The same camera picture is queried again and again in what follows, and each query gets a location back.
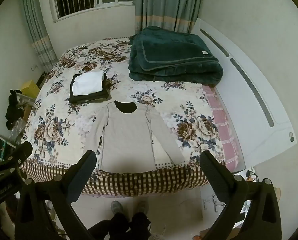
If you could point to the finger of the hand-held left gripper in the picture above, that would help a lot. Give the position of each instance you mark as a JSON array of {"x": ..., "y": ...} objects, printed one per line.
[{"x": 23, "y": 152}]

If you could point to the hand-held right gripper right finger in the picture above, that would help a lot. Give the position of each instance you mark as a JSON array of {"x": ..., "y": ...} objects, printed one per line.
[{"x": 214, "y": 177}]

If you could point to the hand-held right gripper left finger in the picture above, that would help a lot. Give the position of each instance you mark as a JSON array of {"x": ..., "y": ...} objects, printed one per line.
[{"x": 77, "y": 180}]

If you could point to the beige long-sleeve shirt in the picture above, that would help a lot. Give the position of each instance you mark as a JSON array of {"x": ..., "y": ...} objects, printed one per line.
[{"x": 129, "y": 140}]

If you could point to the black hanging garment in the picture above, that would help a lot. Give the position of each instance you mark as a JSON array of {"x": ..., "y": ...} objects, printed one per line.
[{"x": 13, "y": 110}]

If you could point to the floral bed sheet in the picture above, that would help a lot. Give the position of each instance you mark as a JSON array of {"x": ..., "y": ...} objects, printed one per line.
[{"x": 61, "y": 130}]

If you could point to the person's grey left shoe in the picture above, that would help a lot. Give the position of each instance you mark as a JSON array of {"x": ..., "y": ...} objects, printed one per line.
[{"x": 116, "y": 206}]

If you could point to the pink checked mattress pad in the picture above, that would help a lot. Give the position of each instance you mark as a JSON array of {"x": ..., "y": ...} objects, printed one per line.
[{"x": 222, "y": 127}]

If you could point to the yellow box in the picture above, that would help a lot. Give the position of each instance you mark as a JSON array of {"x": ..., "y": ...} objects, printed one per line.
[{"x": 30, "y": 88}]

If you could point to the person's black pants legs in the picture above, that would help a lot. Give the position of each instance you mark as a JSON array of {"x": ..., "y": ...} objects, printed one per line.
[{"x": 129, "y": 226}]

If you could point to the white bed headboard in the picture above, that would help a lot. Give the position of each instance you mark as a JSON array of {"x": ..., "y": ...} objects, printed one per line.
[{"x": 251, "y": 115}]

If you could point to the folded black cloth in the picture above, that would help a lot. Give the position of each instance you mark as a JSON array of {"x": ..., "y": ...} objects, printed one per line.
[{"x": 89, "y": 98}]

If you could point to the folded white cloth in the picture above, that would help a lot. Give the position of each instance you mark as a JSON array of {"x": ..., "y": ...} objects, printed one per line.
[{"x": 87, "y": 83}]

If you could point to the grey-green curtain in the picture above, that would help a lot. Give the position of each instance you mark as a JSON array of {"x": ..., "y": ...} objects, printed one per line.
[
  {"x": 164, "y": 2},
  {"x": 38, "y": 30}
]

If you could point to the dark green folded blanket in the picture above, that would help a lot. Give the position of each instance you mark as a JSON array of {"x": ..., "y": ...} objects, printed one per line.
[{"x": 171, "y": 52}]

